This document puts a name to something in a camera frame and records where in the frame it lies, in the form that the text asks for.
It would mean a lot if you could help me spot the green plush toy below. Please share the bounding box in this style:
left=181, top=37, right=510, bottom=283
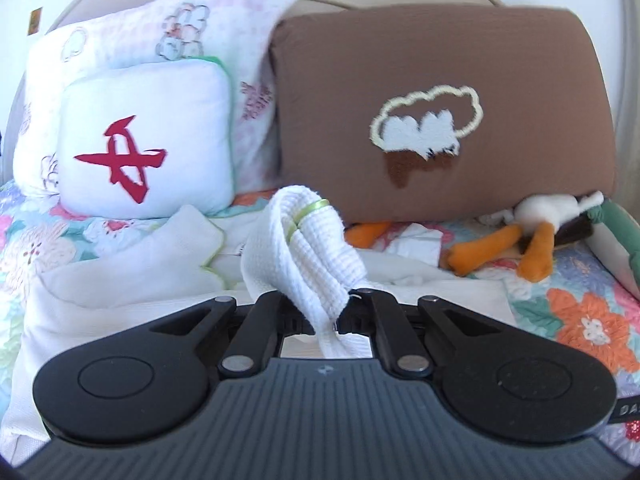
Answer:
left=587, top=200, right=639, bottom=299

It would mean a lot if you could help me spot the small wall sticker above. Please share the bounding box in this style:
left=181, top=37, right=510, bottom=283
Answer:
left=27, top=8, right=42, bottom=36

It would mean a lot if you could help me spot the pink patterned white pillow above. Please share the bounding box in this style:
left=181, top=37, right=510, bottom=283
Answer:
left=12, top=0, right=297, bottom=197

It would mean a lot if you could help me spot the white crumpled cloth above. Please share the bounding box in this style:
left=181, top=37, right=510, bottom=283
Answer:
left=372, top=223, right=444, bottom=266

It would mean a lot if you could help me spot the white waffle knit shirt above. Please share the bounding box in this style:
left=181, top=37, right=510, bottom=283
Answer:
left=1, top=186, right=514, bottom=465

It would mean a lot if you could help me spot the white pillow red character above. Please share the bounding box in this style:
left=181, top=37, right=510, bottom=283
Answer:
left=56, top=58, right=234, bottom=219

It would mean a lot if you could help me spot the brown cloud pillow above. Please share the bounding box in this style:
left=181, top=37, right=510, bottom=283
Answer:
left=271, top=4, right=616, bottom=223

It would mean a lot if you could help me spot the plush duck toy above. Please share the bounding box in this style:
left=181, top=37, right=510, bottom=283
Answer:
left=344, top=190, right=606, bottom=283

